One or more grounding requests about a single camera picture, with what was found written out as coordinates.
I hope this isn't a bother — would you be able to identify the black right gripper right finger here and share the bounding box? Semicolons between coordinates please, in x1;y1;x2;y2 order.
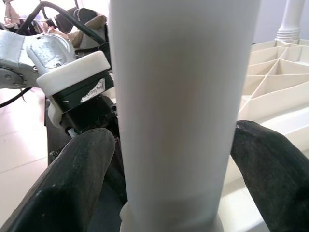
230;120;309;232

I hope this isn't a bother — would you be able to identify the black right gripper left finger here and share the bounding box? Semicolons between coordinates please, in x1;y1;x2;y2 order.
1;127;116;232

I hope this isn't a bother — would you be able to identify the white plastic table leg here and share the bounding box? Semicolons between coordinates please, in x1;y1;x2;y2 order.
275;0;305;46
107;0;263;232

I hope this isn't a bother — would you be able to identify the white plastic table top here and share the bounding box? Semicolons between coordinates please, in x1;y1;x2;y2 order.
119;40;309;232

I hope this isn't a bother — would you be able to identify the beige cloth pile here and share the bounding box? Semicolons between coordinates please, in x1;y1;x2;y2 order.
70;15;108;49

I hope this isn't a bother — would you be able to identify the black office chair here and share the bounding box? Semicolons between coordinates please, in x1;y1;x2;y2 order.
55;7;97;34

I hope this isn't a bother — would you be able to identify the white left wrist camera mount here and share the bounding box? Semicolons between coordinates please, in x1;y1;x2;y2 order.
36;50;111;128

